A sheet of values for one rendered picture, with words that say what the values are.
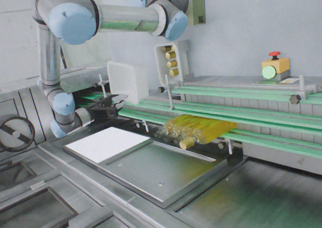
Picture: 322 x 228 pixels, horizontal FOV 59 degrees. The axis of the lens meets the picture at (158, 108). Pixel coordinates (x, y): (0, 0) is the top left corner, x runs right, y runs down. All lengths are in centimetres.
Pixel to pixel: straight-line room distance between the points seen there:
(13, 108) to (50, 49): 88
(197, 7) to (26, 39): 370
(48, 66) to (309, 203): 97
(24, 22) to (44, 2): 388
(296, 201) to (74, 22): 83
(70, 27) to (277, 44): 74
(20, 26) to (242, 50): 391
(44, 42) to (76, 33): 22
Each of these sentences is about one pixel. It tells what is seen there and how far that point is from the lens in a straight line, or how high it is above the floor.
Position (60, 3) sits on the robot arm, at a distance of 85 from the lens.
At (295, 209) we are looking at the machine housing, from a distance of 96.
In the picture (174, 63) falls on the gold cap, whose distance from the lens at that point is 147.
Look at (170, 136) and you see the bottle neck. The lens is 111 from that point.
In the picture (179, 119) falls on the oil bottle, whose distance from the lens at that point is 120.
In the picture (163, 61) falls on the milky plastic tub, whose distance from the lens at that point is 152.
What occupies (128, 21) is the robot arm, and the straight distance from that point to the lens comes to 97.
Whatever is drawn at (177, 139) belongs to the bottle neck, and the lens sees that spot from 106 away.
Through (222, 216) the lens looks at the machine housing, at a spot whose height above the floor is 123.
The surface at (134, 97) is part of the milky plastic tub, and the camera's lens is 129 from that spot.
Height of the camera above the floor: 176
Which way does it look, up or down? 35 degrees down
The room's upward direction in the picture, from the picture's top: 112 degrees counter-clockwise
